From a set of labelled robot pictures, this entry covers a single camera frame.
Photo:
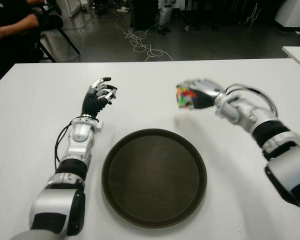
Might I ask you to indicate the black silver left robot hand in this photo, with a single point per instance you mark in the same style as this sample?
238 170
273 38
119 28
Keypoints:
91 103

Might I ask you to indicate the black office chair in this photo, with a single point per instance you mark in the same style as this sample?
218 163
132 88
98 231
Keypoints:
52 21

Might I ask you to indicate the white side table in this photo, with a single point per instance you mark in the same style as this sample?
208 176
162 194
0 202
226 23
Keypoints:
298 55

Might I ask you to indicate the white standing robot legs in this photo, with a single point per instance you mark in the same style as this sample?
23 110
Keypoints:
165 15

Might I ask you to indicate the white power strip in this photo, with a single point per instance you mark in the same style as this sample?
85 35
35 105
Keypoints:
123 10

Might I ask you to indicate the white cabinet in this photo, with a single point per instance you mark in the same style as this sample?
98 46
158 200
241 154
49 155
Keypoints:
295 12

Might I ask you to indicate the grey metal folding stand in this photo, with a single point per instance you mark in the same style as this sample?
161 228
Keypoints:
252 15

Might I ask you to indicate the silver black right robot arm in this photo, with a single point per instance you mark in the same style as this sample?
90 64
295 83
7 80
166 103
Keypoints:
277 140

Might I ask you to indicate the multicoloured Rubik's cube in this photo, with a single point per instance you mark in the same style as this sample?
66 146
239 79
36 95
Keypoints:
186 98

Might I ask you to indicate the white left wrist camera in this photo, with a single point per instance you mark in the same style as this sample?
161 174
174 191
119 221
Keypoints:
99 125

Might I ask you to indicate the white box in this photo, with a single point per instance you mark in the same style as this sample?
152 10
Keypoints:
67 7

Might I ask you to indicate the round dark brown plate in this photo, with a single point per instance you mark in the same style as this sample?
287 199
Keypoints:
153 177

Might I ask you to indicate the bystander black clothed body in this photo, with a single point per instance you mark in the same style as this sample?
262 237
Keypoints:
10 55

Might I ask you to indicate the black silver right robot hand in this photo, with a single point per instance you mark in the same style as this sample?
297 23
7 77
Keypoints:
207 92

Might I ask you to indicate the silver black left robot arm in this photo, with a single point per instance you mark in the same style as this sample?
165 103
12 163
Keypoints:
60 190

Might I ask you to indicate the tall black cabinet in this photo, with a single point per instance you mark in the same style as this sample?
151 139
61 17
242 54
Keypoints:
145 13

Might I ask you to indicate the bystander bare forearm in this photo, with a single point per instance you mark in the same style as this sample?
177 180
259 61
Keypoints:
12 28

